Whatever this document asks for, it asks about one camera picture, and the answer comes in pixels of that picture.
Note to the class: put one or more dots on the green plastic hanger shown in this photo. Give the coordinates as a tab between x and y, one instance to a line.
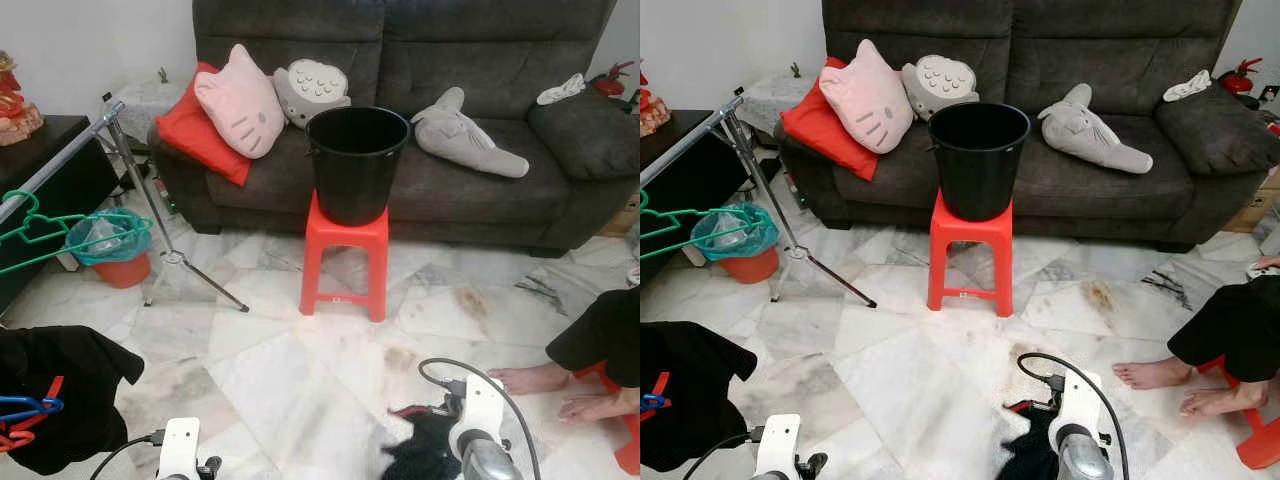
100	242
720	238

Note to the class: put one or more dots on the blue plastic hanger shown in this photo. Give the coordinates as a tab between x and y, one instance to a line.
655	402
30	407

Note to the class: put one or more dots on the red plastic hanger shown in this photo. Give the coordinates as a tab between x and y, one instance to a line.
15	440

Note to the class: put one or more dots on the black shorts red trim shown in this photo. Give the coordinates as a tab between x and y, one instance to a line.
90	400
700	390

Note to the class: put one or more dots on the seated person black clothes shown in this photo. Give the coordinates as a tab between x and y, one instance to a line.
600	340
1230	330

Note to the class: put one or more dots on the orange bin green bag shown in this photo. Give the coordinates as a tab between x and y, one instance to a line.
120	268
750	265

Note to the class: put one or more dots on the black plastic bucket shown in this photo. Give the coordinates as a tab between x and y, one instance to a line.
355	170
978	165

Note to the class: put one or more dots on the grey long plush toy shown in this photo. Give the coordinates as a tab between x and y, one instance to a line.
460	135
1085	130

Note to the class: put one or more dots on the silver tripod rack stand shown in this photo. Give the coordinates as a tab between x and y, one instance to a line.
768	180
147	190

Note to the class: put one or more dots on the brown cardboard box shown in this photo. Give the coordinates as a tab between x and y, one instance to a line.
1255	205

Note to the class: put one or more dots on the black TV cabinet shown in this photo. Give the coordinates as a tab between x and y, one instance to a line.
70	190
690	180

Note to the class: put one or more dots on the red cushion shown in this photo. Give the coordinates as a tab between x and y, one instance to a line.
815	130
190	135

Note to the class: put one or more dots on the grey round plush cushion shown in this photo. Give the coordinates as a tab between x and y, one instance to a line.
312	90
940	85

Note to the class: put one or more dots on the white crumpled cloth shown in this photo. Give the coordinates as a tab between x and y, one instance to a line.
1188	87
560	90

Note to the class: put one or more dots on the dark grey sofa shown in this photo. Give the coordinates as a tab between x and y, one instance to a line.
1080	50
450	60

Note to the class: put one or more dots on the pink cat face cushion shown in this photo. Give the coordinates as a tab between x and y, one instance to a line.
240	105
865	100

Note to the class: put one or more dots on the red figurine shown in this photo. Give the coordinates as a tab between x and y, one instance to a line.
15	110
652	110

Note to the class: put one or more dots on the grey marble side table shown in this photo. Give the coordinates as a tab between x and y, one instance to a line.
770	95
140	100

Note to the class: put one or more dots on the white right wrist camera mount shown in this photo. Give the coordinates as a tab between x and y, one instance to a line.
1080	405
480	405

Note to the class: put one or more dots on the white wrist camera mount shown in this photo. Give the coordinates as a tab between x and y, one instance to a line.
775	445
1080	405
480	405
178	448

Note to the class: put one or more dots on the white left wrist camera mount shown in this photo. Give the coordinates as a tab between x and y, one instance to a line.
178	448
775	445

